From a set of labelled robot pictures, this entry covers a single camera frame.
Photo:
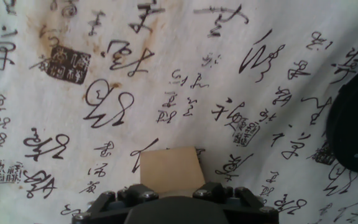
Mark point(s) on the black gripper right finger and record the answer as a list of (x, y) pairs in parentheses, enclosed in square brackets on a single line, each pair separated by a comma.
[(247, 202)]

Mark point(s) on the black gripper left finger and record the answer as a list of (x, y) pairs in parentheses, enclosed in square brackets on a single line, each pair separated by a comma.
[(104, 205)]

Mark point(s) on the wooden block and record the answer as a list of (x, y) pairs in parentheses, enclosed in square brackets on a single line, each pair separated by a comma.
[(171, 169)]

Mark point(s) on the black round digital scale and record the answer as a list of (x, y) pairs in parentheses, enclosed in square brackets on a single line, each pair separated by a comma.
[(356, 124)]

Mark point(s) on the beige calligraphy print cloth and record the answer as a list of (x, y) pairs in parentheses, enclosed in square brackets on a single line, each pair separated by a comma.
[(166, 93)]

